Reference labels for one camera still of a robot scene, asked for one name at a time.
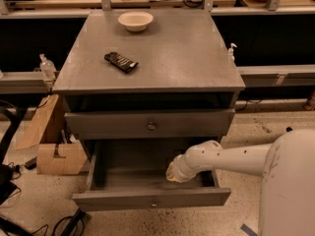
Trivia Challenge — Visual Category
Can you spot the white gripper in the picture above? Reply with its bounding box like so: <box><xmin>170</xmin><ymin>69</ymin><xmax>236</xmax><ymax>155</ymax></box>
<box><xmin>165</xmin><ymin>154</ymin><xmax>197</xmax><ymax>183</ymax></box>

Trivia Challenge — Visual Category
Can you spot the grey drawer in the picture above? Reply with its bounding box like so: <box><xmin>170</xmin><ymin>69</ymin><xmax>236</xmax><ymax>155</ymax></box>
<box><xmin>65</xmin><ymin>109</ymin><xmax>235</xmax><ymax>140</ymax></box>
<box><xmin>73</xmin><ymin>138</ymin><xmax>231</xmax><ymax>211</ymax></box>

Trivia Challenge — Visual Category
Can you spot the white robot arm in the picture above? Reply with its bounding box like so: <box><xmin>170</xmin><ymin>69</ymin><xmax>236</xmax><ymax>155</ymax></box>
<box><xmin>166</xmin><ymin>129</ymin><xmax>315</xmax><ymax>236</ymax></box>

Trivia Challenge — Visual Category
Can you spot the grey wooden drawer cabinet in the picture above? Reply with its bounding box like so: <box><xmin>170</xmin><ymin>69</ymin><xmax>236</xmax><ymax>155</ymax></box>
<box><xmin>52</xmin><ymin>9</ymin><xmax>246</xmax><ymax>155</ymax></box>

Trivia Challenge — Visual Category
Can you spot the brown cardboard box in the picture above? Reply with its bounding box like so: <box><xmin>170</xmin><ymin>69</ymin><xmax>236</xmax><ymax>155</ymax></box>
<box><xmin>17</xmin><ymin>94</ymin><xmax>87</xmax><ymax>175</ymax></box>

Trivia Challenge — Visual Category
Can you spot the black snack bar packet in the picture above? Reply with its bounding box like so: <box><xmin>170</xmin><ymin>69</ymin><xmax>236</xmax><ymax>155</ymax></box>
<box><xmin>104</xmin><ymin>52</ymin><xmax>138</xmax><ymax>74</ymax></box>

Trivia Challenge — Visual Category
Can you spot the clear plastic bottle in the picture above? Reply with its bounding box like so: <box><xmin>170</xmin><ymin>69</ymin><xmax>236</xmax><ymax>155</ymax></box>
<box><xmin>39</xmin><ymin>54</ymin><xmax>56</xmax><ymax>80</ymax></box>

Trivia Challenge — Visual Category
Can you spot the grey top drawer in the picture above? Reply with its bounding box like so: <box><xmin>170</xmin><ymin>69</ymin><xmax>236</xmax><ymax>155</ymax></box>
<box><xmin>65</xmin><ymin>109</ymin><xmax>235</xmax><ymax>140</ymax></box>

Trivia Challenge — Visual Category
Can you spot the white paper bowl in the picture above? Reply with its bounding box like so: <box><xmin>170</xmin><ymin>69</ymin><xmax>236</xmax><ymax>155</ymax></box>
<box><xmin>118</xmin><ymin>12</ymin><xmax>154</xmax><ymax>32</ymax></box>

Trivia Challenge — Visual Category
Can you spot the white pump bottle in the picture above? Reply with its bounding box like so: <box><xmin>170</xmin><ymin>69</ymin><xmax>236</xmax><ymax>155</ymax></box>
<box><xmin>227</xmin><ymin>43</ymin><xmax>237</xmax><ymax>61</ymax></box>

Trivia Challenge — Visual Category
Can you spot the black power strip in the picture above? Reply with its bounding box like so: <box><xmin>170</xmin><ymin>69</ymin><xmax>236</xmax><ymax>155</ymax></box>
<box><xmin>60</xmin><ymin>209</ymin><xmax>86</xmax><ymax>236</ymax></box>

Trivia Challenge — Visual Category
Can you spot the orange bottle on floor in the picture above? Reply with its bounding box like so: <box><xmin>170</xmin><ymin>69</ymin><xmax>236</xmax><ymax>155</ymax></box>
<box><xmin>304</xmin><ymin>90</ymin><xmax>315</xmax><ymax>110</ymax></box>

